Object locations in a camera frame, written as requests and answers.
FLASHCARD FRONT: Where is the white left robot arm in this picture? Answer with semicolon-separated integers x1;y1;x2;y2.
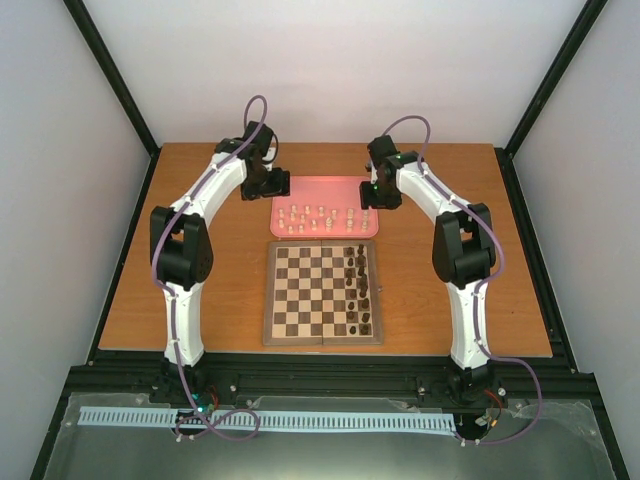
150;121;290;403

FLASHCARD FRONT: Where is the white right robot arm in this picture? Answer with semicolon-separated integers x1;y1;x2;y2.
359;134;503;371

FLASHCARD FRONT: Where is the wooden chess board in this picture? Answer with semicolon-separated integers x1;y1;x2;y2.
263;239;384;346

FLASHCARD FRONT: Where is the pink plastic tray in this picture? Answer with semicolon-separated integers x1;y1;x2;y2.
270;176;379;239

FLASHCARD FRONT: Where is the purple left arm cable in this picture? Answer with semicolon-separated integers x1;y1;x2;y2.
151;94;269;442

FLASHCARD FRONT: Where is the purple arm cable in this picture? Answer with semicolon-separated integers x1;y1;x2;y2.
382;114;544;447
151;94;269;442

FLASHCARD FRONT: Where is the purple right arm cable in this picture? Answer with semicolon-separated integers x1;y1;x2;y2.
382;114;544;447

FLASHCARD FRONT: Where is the black aluminium frame rail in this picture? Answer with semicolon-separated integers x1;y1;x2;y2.
62;351;604;412

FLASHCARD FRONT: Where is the left black corner post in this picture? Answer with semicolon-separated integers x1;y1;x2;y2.
63;0;161;157

